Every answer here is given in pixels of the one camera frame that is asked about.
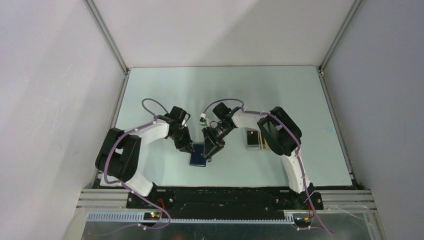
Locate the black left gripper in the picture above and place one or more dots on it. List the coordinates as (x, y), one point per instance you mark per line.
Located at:
(186, 146)

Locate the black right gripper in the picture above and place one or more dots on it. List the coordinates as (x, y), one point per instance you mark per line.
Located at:
(210, 147)

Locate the blue card holder wallet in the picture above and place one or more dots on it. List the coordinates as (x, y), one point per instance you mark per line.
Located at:
(197, 158)

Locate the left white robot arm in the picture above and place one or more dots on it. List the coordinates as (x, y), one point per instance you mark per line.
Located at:
(118, 158)

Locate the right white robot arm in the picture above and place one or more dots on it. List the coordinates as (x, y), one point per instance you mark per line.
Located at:
(279, 131)

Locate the clear plastic card tray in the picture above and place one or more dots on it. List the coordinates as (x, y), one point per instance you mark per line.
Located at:
(258, 148)

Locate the left controller board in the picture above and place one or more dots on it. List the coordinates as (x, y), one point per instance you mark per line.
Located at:
(152, 216)

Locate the controller board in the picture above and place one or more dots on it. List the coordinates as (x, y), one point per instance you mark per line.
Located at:
(303, 219)
(152, 216)

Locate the right controller board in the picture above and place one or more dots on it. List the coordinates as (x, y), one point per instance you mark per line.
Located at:
(303, 219)

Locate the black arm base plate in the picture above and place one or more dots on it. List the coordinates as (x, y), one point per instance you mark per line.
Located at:
(227, 203)

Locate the grey cable duct strip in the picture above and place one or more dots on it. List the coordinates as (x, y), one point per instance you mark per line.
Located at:
(137, 217)

